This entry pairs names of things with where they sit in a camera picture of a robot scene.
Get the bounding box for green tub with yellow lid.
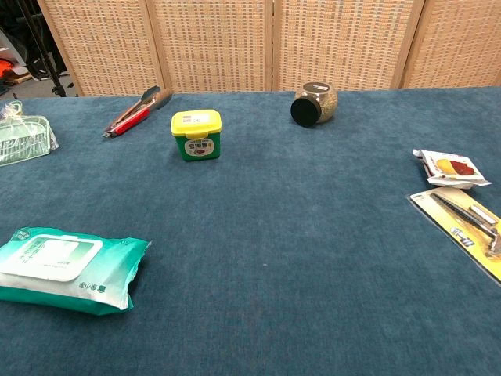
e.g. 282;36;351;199
171;109;223;162

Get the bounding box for glass jar with black lid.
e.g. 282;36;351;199
290;81;339;128

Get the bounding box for teal wet wipes pack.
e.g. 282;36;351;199
0;226;153;316

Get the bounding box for blue table cloth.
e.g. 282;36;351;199
0;86;501;376

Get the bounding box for woven wooden folding screen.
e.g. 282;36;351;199
37;0;501;97

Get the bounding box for white snack packet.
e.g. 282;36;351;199
412;148;492;190

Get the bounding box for razor on yellow card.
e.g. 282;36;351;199
407;186;501;286

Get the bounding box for black tripod stand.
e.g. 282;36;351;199
15;0;75;98

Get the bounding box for green plastic dustpan in bag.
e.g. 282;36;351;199
0;99;60;168

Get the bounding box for orange object on floor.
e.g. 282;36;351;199
0;58;19;79

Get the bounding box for red-handled metal kitchen tongs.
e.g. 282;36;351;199
102;85;173;139

